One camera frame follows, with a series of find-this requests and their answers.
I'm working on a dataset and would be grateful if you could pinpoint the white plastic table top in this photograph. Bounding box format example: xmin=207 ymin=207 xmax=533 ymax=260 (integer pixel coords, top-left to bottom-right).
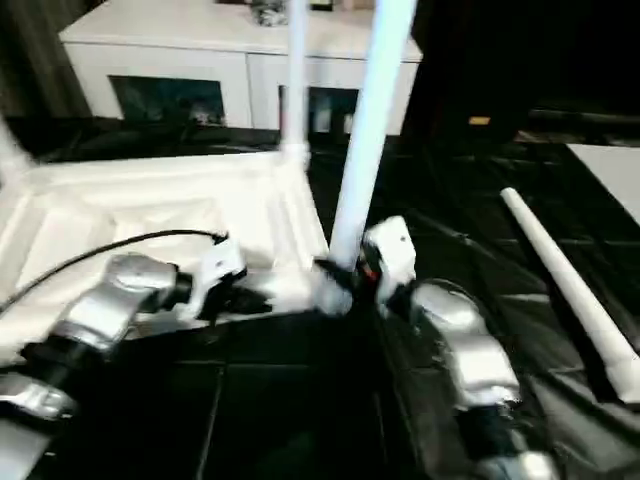
xmin=0 ymin=147 xmax=354 ymax=369

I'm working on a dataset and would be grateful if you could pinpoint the black work mat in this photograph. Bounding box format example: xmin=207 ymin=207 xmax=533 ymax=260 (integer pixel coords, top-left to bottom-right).
xmin=0 ymin=114 xmax=640 ymax=480

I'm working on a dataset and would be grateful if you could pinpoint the white cabinet with openings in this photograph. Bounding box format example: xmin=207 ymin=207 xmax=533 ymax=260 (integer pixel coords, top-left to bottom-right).
xmin=58 ymin=0 xmax=425 ymax=137

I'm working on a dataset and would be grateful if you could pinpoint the flat white board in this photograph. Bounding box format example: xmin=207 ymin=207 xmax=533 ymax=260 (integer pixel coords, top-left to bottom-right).
xmin=568 ymin=143 xmax=640 ymax=227

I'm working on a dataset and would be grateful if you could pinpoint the small shiny metal ornament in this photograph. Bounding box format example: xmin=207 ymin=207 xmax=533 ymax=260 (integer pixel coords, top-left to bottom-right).
xmin=249 ymin=0 xmax=291 ymax=27

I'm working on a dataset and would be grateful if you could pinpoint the grey curtain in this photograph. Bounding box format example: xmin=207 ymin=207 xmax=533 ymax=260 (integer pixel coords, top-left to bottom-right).
xmin=0 ymin=0 xmax=95 ymax=120

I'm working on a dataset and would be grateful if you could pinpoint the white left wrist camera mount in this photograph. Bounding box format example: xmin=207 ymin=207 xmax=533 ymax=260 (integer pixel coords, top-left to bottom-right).
xmin=185 ymin=237 xmax=250 ymax=321

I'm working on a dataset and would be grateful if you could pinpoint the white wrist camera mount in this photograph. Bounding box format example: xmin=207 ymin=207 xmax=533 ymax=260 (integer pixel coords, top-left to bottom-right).
xmin=185 ymin=237 xmax=250 ymax=321
xmin=362 ymin=215 xmax=418 ymax=307

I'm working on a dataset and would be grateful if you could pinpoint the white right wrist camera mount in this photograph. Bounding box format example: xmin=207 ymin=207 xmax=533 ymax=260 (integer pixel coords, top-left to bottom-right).
xmin=362 ymin=215 xmax=418 ymax=307

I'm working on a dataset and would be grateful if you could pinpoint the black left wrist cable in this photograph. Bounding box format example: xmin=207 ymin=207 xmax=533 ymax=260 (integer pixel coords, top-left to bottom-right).
xmin=0 ymin=228 xmax=230 ymax=312

